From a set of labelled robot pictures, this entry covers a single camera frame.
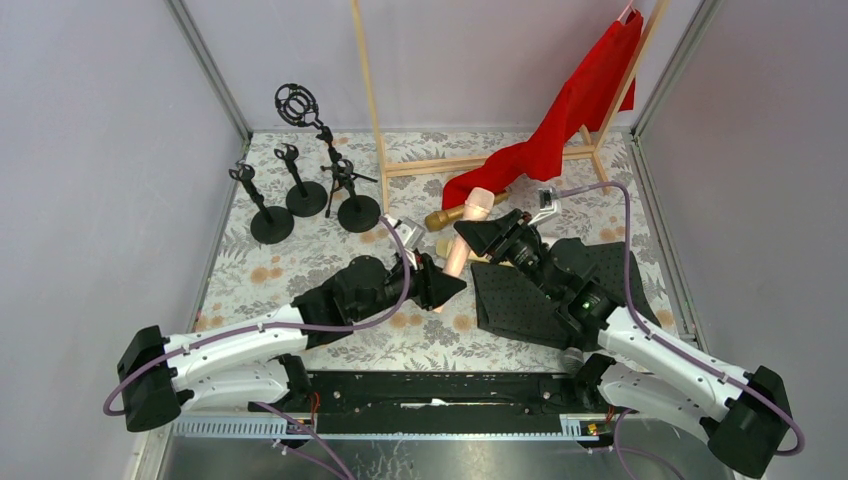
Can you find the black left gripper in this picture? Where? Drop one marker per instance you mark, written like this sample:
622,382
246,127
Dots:
423,279

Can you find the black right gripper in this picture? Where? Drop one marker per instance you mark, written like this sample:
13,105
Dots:
502,237

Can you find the pink microphone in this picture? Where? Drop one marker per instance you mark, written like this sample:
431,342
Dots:
456,253

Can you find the black round-base mic stand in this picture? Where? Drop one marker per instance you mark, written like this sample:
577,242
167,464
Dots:
358,213

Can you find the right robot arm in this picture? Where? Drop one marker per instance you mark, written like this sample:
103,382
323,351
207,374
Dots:
742,416

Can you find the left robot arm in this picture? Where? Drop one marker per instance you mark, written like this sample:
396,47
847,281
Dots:
162,377

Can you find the cream yellow microphone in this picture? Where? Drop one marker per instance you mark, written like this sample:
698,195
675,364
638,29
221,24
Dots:
443,247

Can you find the gold microphone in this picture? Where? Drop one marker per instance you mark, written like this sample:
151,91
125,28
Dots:
438,220

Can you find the dark perforated foam mat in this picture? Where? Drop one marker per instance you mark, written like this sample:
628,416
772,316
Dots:
508,304

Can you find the red cloth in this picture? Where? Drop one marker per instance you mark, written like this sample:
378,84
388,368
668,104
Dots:
582,101

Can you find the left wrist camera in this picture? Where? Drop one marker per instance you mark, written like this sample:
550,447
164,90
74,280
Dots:
409,232

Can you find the wooden rack frame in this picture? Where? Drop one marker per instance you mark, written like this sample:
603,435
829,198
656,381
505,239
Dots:
590,148

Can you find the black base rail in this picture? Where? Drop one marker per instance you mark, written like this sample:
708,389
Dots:
347,393

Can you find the grey slotted cable duct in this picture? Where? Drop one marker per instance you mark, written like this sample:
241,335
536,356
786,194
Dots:
432,425

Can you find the black tripod shock-mount stand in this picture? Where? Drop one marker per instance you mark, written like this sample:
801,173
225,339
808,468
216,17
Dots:
298,107

